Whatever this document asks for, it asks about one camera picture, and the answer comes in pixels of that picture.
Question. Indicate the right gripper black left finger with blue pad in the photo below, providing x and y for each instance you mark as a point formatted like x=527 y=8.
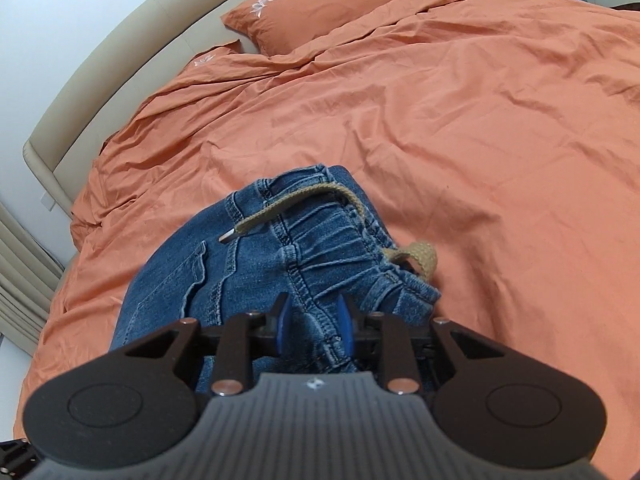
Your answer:
x=245 y=338

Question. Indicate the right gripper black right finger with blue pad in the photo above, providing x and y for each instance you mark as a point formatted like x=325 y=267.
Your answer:
x=383 y=344

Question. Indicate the blue denim jeans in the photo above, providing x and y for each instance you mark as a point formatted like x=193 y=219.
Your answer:
x=312 y=233

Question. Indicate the beige pleated curtain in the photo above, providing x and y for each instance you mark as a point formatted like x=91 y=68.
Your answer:
x=29 y=278

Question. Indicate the orange duvet cover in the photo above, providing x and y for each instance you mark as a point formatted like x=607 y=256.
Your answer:
x=504 y=132

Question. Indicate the beige upholstered headboard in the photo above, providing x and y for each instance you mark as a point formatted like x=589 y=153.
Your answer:
x=140 y=55

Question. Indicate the orange pillow with embroidery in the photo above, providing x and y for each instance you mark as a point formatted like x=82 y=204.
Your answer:
x=280 y=26

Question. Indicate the white wall socket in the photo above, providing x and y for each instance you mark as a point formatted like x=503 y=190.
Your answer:
x=47 y=201

